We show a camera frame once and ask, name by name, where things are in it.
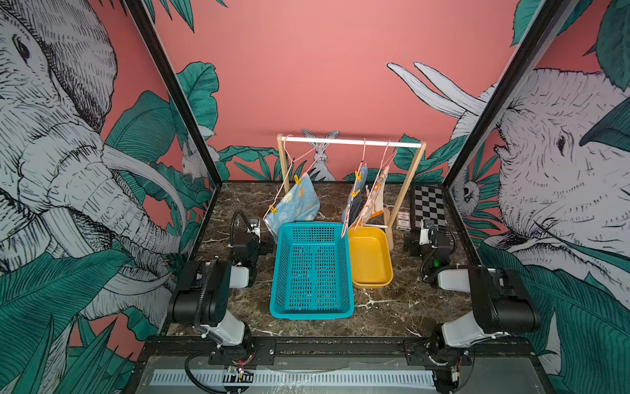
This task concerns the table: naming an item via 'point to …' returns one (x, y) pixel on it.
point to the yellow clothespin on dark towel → (359, 177)
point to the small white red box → (404, 221)
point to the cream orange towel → (375, 205)
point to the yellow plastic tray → (371, 257)
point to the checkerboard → (429, 205)
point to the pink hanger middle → (354, 187)
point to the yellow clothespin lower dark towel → (355, 194)
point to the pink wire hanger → (324, 146)
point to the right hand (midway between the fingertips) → (416, 229)
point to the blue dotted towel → (300, 204)
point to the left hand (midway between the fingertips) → (258, 228)
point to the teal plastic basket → (311, 277)
